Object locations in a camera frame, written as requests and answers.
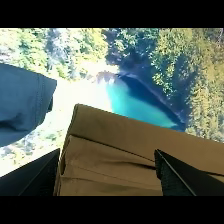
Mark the blue garment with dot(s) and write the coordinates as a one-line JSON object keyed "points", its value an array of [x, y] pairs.
{"points": [[21, 103]]}

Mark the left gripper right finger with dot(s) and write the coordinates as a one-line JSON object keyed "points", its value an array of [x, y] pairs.
{"points": [[186, 178]]}

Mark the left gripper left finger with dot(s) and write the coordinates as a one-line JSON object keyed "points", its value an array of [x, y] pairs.
{"points": [[31, 180]]}

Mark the brown shirt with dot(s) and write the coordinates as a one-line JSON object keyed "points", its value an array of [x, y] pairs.
{"points": [[110, 156]]}

